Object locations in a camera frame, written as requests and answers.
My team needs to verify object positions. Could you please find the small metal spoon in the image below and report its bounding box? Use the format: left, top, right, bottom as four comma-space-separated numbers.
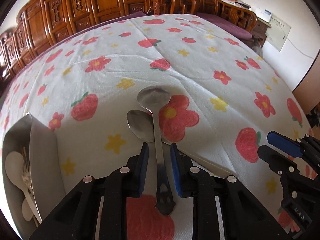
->
127, 110, 238, 178

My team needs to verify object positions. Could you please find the large metal spoon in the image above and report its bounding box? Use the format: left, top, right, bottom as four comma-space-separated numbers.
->
137, 86, 175, 216

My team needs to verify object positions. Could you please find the white ceramic soup spoon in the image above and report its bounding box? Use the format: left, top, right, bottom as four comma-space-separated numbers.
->
5, 151, 42, 223

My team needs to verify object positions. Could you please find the white plastic spoon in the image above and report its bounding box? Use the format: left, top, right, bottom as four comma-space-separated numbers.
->
21, 199, 34, 221

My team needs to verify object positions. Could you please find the strawberry flower tablecloth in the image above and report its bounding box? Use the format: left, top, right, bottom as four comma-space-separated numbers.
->
1, 15, 312, 232

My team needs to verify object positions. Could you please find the metal rectangular tray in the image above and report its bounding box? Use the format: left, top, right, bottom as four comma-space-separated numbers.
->
2, 113, 66, 239

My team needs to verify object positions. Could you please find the purple bench cushion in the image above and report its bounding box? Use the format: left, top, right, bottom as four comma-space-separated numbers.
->
125, 11, 253, 41

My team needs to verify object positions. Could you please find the wooden armchair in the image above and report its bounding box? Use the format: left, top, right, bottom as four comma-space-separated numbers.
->
144, 0, 200, 15

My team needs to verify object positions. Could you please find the carved wooden bench back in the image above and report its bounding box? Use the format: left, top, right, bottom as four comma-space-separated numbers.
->
1, 0, 217, 81

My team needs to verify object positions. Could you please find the white wall panel box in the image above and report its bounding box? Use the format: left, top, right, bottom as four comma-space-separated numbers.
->
266, 14, 291, 51

